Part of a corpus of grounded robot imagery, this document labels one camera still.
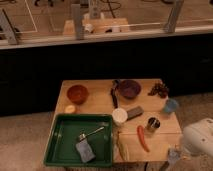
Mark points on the blue-grey towel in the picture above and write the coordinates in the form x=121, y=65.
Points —
x=174, y=155

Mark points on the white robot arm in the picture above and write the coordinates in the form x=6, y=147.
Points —
x=197, y=138

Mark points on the black brush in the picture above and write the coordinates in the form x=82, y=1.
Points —
x=113, y=93

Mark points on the purple bowl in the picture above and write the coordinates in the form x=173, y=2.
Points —
x=129, y=88

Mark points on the orange bowl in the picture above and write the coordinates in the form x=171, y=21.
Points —
x=77, y=94

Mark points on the white cup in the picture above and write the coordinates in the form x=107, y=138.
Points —
x=119, y=116

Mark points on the grey block eraser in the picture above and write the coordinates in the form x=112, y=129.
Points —
x=135, y=112

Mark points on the small yellow round object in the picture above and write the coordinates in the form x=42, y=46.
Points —
x=70, y=109

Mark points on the red chili pepper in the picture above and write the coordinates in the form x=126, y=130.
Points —
x=140, y=132

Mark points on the dark grape bunch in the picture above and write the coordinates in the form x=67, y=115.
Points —
x=159, y=89

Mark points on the yellow-green banana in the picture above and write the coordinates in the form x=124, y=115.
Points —
x=123, y=149

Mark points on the metal spoon in tray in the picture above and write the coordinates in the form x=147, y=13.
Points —
x=85, y=135

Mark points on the metal can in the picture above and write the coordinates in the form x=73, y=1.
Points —
x=153, y=124

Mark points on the wooden table in background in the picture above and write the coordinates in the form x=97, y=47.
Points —
x=98, y=26

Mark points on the light blue cup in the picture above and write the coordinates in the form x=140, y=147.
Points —
x=170, y=106

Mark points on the blue sponge in tray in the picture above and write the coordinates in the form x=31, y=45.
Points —
x=85, y=151

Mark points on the green plastic tray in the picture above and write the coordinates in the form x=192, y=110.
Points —
x=61, y=148

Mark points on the grey metal post middle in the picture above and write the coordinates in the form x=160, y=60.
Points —
x=77, y=21

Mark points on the grey metal post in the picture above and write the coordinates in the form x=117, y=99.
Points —
x=77, y=21
x=7, y=28
x=170, y=26

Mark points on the grey metal post right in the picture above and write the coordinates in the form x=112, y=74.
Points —
x=170, y=26

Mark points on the grey metal post left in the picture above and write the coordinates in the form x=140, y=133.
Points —
x=7, y=28

